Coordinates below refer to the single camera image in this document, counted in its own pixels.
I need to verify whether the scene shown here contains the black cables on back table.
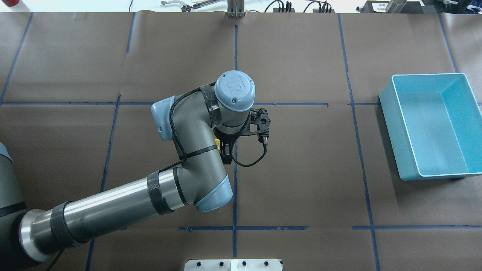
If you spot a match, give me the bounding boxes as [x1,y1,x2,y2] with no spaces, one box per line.
[264,0,334,13]

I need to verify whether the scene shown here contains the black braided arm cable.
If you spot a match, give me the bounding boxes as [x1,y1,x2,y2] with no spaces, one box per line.
[158,87,268,174]

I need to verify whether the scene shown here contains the red object at table edge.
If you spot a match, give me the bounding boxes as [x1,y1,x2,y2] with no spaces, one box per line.
[1,0,20,7]

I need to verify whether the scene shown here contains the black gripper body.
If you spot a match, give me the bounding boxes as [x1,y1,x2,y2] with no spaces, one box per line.
[215,130,239,165]

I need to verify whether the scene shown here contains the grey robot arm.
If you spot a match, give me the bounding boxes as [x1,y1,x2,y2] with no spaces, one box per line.
[1,70,255,271]

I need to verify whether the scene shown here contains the grey tool on back table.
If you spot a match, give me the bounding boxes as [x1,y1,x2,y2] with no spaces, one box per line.
[161,0,222,12]

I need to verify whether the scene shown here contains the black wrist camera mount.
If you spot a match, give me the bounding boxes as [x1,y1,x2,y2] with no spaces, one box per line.
[239,108,271,146]

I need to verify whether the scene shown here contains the metal camera stand post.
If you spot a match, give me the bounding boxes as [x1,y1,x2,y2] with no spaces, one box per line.
[227,0,246,18]

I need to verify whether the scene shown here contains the black box with white label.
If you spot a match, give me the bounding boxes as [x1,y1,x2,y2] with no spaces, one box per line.
[356,0,423,14]

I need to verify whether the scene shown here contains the light blue plastic bin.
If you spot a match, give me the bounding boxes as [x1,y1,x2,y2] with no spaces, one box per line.
[379,73,482,181]

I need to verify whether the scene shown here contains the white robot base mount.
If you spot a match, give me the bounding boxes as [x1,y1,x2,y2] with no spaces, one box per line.
[184,259,284,271]

